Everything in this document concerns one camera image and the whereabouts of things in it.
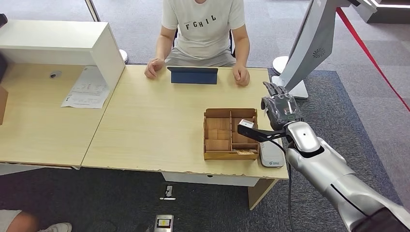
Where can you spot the white display plinth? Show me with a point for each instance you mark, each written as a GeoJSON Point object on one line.
{"type": "Point", "coordinates": [368, 12]}

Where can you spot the white card reader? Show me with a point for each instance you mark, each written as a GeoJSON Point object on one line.
{"type": "Point", "coordinates": [272, 157]}

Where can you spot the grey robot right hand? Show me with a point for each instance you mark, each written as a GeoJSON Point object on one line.
{"type": "Point", "coordinates": [282, 110]}

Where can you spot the person's leg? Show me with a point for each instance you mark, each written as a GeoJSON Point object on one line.
{"type": "Point", "coordinates": [19, 222]}

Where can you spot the blue tablet case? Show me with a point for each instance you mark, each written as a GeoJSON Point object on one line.
{"type": "Point", "coordinates": [192, 77]}

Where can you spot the brown cardboard box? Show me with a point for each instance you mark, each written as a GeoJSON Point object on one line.
{"type": "Point", "coordinates": [3, 105]}

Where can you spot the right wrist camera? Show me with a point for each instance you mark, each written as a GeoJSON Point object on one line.
{"type": "Point", "coordinates": [256, 133]}

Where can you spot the floor power socket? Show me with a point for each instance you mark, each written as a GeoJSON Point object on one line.
{"type": "Point", "coordinates": [168, 191]}

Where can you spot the wooden compartment box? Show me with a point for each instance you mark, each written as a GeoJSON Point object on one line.
{"type": "Point", "coordinates": [217, 141]}

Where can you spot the wooden desk leg panel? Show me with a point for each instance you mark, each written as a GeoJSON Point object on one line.
{"type": "Point", "coordinates": [259, 195]}

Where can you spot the person's left hand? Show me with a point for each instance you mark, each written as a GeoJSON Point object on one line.
{"type": "Point", "coordinates": [241, 75]}

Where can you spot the person's right hand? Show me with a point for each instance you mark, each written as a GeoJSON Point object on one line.
{"type": "Point", "coordinates": [154, 68]}

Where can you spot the person's left forearm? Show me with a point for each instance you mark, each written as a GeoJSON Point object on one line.
{"type": "Point", "coordinates": [242, 44]}

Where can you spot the white kiosk display stand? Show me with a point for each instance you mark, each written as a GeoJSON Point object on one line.
{"type": "Point", "coordinates": [314, 41]}

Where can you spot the printed paper sheet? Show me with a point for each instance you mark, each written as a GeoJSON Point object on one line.
{"type": "Point", "coordinates": [86, 89]}

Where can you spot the metal stanchion with round base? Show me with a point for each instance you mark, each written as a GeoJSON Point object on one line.
{"type": "Point", "coordinates": [279, 64]}
{"type": "Point", "coordinates": [93, 9]}

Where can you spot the white desk hutch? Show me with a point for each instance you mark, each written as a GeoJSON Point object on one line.
{"type": "Point", "coordinates": [64, 35]}

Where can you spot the silver floor device yellow label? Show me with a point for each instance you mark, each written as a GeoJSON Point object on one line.
{"type": "Point", "coordinates": [163, 223]}

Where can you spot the person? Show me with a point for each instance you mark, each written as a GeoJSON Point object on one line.
{"type": "Point", "coordinates": [201, 35]}

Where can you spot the black device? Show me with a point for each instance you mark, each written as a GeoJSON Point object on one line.
{"type": "Point", "coordinates": [2, 20]}

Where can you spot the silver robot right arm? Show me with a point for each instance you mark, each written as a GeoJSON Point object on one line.
{"type": "Point", "coordinates": [326, 166]}

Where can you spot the person's right forearm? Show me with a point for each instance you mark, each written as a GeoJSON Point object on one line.
{"type": "Point", "coordinates": [164, 43]}

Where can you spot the wood pattern room key card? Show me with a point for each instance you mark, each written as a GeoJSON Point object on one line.
{"type": "Point", "coordinates": [246, 152]}

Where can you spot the dark round object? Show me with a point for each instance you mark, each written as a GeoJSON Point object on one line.
{"type": "Point", "coordinates": [2, 67]}

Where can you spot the black office chair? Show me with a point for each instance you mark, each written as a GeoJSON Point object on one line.
{"type": "Point", "coordinates": [232, 44]}

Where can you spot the red barrier belt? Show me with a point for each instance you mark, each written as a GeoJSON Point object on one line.
{"type": "Point", "coordinates": [368, 52]}

